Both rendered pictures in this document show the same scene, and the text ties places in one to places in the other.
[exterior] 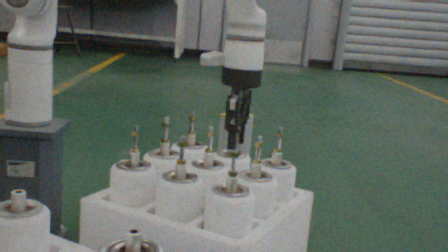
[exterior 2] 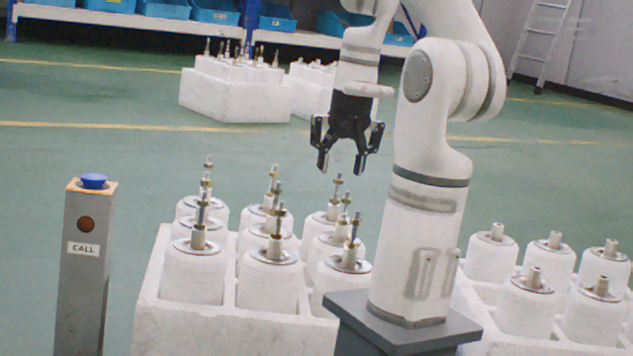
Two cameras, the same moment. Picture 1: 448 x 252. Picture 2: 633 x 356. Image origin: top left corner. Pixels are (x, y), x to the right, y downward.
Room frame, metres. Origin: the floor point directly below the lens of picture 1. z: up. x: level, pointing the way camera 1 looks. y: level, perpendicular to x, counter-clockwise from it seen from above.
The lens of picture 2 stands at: (1.82, 1.11, 0.66)
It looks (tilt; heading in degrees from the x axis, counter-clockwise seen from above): 14 degrees down; 236
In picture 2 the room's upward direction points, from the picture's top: 10 degrees clockwise
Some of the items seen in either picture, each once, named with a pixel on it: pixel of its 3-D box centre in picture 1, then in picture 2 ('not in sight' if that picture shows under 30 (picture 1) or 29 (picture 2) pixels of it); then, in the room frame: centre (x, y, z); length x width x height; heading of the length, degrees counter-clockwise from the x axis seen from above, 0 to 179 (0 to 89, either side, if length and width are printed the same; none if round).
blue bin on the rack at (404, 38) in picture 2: not in sight; (384, 31); (-2.60, -4.72, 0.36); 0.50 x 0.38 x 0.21; 92
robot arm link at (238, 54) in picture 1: (234, 49); (361, 75); (1.00, -0.01, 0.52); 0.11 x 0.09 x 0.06; 79
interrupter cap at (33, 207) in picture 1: (18, 209); (532, 285); (0.82, 0.32, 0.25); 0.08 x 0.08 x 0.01
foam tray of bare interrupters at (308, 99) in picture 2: not in sight; (325, 99); (-0.49, -2.32, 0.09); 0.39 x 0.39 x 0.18; 5
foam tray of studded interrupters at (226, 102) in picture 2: not in sight; (235, 95); (0.08, -2.25, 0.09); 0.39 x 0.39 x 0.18; 9
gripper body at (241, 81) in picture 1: (240, 89); (350, 112); (1.00, -0.02, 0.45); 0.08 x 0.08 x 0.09
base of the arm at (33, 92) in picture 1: (30, 86); (416, 245); (1.20, 0.44, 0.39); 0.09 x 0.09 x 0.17; 2
